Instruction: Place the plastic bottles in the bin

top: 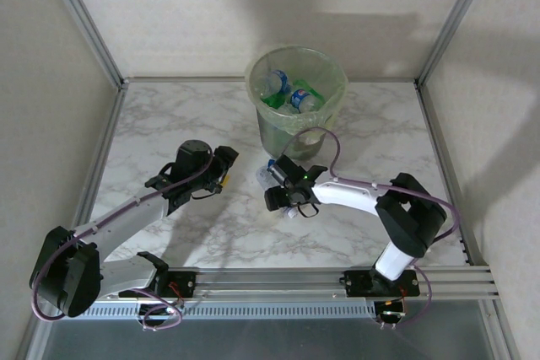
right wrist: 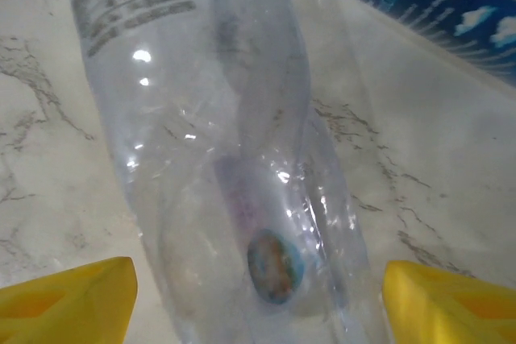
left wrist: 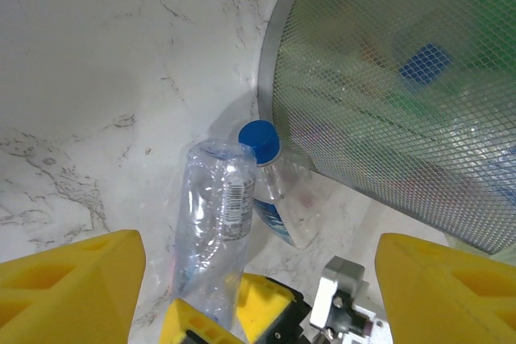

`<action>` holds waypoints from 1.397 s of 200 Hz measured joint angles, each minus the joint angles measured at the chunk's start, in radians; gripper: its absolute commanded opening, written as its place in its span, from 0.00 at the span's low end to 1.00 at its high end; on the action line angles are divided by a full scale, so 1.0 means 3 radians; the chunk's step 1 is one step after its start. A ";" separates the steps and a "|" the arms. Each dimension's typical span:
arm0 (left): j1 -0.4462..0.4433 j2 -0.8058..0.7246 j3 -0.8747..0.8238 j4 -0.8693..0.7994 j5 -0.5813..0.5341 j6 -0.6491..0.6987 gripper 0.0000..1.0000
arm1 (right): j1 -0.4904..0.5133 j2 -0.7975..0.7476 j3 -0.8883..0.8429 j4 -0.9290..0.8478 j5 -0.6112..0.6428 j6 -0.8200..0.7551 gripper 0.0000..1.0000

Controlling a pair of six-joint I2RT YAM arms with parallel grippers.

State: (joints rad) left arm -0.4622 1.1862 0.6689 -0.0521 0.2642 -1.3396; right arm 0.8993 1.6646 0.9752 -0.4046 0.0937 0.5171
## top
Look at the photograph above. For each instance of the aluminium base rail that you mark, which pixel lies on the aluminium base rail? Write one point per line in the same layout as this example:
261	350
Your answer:
270	282

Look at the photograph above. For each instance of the aluminium table edge rail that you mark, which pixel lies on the aluminium table edge rail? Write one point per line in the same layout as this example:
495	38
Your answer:
109	132
190	79
435	132

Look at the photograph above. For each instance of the green bottle yellow cap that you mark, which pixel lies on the green bottle yellow cap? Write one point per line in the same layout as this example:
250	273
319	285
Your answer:
274	101
304	85

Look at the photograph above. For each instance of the green plastic bin liner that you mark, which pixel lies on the green plastic bin liner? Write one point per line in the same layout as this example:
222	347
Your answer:
329	77

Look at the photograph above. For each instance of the aluminium frame leg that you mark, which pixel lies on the aluminium frame leg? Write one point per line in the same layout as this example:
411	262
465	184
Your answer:
27	351
504	334

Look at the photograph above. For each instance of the clear bottle dark blue label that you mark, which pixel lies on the clear bottle dark blue label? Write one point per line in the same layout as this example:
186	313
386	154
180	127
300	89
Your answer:
279	80

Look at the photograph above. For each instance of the clear bottle blue label white cap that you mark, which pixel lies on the clear bottle blue label white cap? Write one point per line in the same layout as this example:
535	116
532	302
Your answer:
300	98

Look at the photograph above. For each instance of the grey metal panel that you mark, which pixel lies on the grey metal panel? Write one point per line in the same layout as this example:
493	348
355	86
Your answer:
270	341

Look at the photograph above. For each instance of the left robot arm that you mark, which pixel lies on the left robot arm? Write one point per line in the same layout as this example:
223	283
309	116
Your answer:
126	221

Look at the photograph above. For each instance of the grey mesh waste bin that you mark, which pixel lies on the grey mesh waste bin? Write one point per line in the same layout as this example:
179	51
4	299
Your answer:
270	145

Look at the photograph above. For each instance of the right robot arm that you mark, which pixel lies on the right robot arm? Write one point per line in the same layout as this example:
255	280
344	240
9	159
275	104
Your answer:
346	195

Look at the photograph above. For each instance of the aluminium frame post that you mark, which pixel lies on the aluminium frame post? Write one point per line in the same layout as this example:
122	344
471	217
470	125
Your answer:
459	10
79	10

